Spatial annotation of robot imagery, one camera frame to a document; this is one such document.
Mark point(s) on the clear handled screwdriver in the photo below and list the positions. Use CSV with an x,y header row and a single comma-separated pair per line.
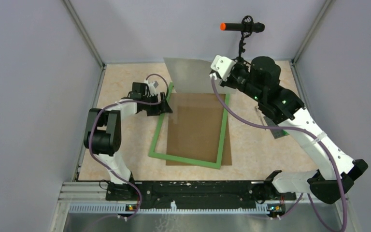
x,y
259,114

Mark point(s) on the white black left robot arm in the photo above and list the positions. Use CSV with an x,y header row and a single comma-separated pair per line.
x,y
103,133

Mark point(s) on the coastal landscape photo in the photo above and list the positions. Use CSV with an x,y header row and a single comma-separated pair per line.
x,y
192,76

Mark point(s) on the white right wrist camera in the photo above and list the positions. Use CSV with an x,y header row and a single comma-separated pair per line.
x,y
221,67

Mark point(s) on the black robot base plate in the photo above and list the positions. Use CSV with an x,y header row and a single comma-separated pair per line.
x,y
235,194

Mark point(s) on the brown frame backing board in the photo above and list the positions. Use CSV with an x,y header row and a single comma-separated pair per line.
x,y
194,126

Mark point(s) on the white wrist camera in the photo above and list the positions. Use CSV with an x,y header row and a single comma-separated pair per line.
x,y
221,67
151,89

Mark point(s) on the white cable duct strip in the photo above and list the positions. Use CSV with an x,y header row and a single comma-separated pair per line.
x,y
123,208

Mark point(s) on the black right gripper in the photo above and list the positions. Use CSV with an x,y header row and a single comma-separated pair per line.
x,y
227,83

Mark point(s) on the black tripod stand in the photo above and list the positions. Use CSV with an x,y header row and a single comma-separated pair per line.
x,y
241,44

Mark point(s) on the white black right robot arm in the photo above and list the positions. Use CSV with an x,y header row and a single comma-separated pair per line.
x,y
336,171

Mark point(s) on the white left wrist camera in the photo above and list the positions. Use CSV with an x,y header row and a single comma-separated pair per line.
x,y
151,89

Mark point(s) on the grey studded baseplate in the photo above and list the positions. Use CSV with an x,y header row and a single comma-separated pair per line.
x,y
275,133

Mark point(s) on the green wooden picture frame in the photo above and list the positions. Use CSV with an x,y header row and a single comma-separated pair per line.
x,y
159,144

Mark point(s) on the black microphone orange tip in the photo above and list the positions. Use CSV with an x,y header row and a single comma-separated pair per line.
x,y
256,27

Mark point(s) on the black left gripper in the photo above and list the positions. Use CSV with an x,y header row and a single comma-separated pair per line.
x,y
159,108

